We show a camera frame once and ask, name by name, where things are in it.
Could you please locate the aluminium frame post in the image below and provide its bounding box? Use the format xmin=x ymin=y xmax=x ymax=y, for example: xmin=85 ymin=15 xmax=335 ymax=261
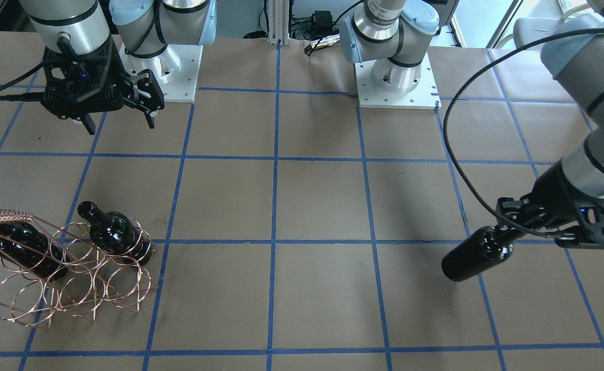
xmin=266 ymin=1 xmax=291 ymax=48

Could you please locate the dark glass wine bottle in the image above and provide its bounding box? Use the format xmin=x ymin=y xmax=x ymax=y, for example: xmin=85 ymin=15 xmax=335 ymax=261
xmin=441 ymin=226 xmax=526 ymax=282

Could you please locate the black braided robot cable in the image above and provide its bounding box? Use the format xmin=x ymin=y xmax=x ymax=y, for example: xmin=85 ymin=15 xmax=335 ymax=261
xmin=443 ymin=27 xmax=604 ymax=239

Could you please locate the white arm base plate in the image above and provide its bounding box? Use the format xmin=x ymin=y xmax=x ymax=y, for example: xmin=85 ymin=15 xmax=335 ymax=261
xmin=354 ymin=54 xmax=441 ymax=110
xmin=119 ymin=44 xmax=204 ymax=103

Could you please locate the copper wire wine basket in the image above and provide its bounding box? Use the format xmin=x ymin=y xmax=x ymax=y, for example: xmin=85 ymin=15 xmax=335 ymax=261
xmin=0 ymin=210 xmax=158 ymax=330

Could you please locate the dark wine bottle in basket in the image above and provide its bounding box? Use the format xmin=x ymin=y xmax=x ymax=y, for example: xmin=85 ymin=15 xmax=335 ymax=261
xmin=77 ymin=200 xmax=152 ymax=265

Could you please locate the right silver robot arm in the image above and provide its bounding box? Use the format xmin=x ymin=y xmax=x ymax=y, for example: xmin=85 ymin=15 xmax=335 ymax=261
xmin=20 ymin=1 xmax=217 ymax=135

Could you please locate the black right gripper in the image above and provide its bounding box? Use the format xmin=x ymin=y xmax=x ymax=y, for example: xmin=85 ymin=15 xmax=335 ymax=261
xmin=42 ymin=39 xmax=165 ymax=136

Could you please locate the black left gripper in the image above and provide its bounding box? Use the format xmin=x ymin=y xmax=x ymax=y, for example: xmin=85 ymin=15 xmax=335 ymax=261
xmin=495 ymin=165 xmax=604 ymax=250

